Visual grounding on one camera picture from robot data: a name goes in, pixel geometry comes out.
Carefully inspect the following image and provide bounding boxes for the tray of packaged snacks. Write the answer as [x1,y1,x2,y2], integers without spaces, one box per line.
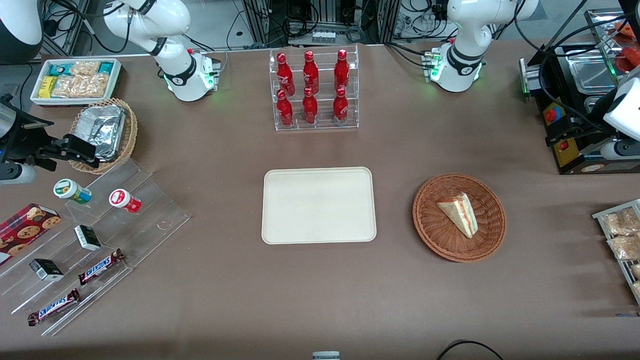
[592,199,640,306]

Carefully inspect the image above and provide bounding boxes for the light wicker basket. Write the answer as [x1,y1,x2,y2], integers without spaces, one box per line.
[69,98,138,175]

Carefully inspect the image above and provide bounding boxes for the red soda bottle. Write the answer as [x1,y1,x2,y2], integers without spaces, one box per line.
[333,86,349,125]
[334,48,350,93]
[302,50,320,95]
[276,90,294,128]
[276,53,296,96]
[302,87,319,126]

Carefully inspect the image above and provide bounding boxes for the green lidded cup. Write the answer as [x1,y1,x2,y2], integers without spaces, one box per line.
[53,178,93,205]

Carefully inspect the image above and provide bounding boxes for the large clear bag of crackers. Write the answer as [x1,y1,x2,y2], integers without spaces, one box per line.
[52,74,112,99]

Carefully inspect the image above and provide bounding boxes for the Snickers chocolate bar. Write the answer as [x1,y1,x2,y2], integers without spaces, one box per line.
[27,288,82,327]
[77,248,126,286]

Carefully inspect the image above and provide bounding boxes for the clear acrylic stepped display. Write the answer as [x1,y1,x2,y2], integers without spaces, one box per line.
[0,159,192,337]

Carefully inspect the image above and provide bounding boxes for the red chocolate chip cookie box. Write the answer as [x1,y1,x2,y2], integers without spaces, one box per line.
[0,203,62,266]

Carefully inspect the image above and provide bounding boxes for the aluminium foil containers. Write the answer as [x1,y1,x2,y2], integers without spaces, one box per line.
[75,105,127,162]

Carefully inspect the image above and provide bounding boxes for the cream rectangular serving tray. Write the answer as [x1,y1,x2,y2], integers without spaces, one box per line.
[261,167,377,245]

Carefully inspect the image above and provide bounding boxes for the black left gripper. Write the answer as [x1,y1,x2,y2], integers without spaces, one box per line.
[545,115,617,148]

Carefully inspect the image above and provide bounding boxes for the triangular sandwich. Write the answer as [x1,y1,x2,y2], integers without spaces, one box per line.
[436,192,479,239]

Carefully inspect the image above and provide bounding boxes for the red lidded cup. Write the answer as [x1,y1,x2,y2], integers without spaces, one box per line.
[109,188,142,214]

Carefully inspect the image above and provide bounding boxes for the black hot food display case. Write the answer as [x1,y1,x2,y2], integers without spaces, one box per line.
[519,7,640,176]

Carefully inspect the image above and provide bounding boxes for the clear bag of pastry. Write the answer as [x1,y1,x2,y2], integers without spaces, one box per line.
[607,234,640,261]
[600,207,640,236]

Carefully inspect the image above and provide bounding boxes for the brown round wicker basket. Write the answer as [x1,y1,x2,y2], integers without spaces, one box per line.
[412,173,507,263]

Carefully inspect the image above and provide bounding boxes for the clear acrylic bottle rack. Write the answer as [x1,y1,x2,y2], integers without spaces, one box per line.
[269,45,360,132]

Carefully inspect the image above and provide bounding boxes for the small clear bag of crackers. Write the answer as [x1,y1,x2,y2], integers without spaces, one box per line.
[70,61,102,77]

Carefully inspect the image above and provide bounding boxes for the small black box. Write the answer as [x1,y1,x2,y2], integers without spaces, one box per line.
[73,224,102,252]
[29,258,65,282]

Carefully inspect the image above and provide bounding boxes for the black cable loop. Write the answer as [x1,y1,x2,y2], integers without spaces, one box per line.
[436,339,506,360]

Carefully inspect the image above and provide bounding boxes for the white rectangular snack bin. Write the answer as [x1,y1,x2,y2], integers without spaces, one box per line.
[30,58,122,107]

